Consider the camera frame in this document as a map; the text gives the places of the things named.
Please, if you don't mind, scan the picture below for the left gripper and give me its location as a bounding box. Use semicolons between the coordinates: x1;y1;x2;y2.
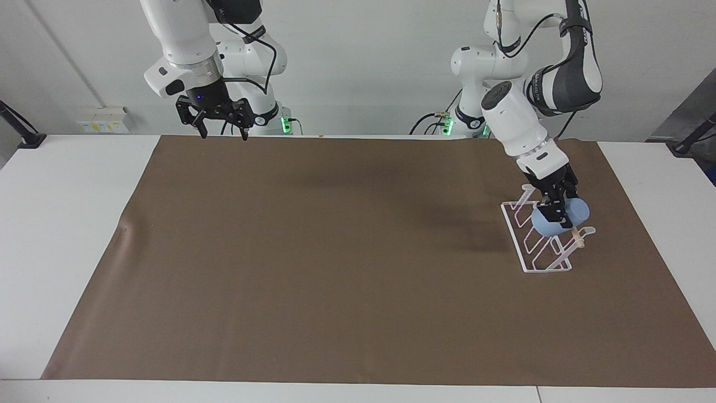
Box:
522;162;580;228

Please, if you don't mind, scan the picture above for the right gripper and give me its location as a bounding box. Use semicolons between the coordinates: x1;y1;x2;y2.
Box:
176;77;251;141

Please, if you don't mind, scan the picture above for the light blue cup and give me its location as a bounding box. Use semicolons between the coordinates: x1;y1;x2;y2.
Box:
531;198;591;238

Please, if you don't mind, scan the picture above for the black stand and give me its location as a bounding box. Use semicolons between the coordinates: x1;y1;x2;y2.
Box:
670;112;716;158
0;100;48;149

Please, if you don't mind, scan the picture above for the black cable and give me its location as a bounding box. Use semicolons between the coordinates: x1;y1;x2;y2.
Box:
555;110;578;141
208;0;279;97
409;111;449;136
493;0;567;58

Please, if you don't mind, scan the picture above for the white wire cup holder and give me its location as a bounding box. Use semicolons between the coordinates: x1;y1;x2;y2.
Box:
500;183;597;274

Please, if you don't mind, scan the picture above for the white wall socket box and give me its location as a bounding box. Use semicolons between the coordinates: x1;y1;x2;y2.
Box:
77;106;131;134

